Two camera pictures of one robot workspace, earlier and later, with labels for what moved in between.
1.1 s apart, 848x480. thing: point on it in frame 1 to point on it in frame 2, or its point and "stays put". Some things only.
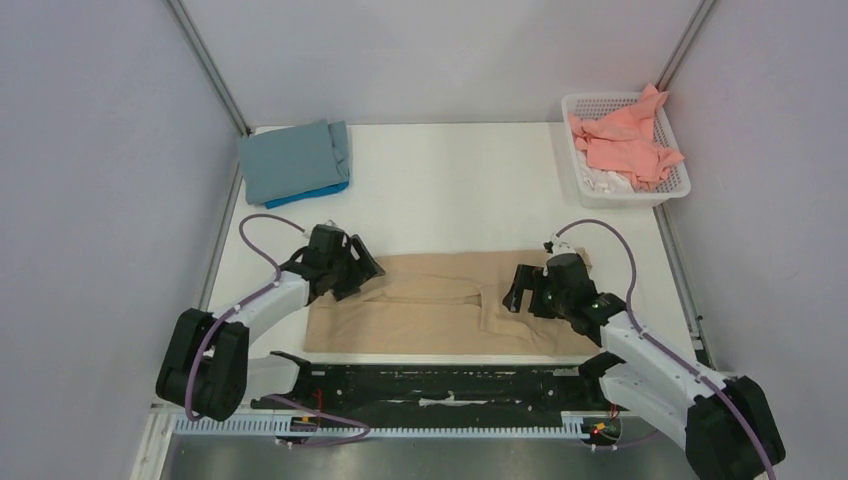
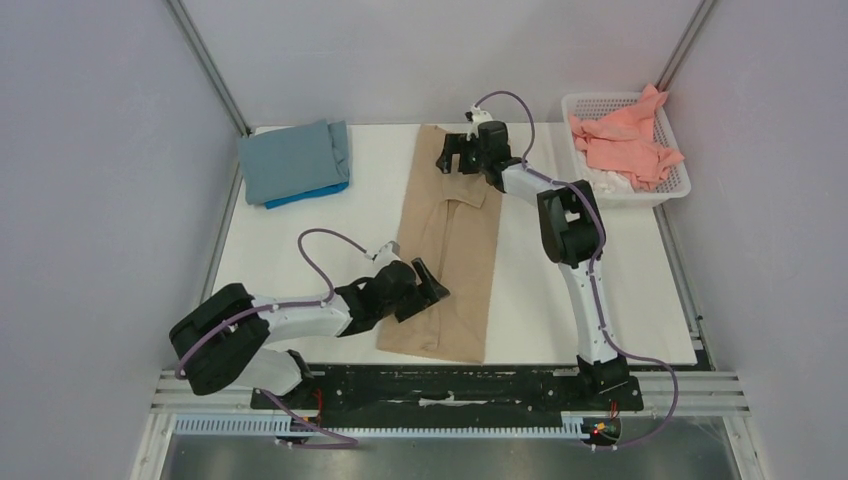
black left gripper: x=362 y=270 to x=434 y=293
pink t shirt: x=622 y=140 stays put
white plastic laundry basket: x=673 y=185 stays put
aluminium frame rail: x=209 y=65 stays put
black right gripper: x=530 y=297 to x=460 y=151
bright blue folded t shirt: x=308 y=195 stays put
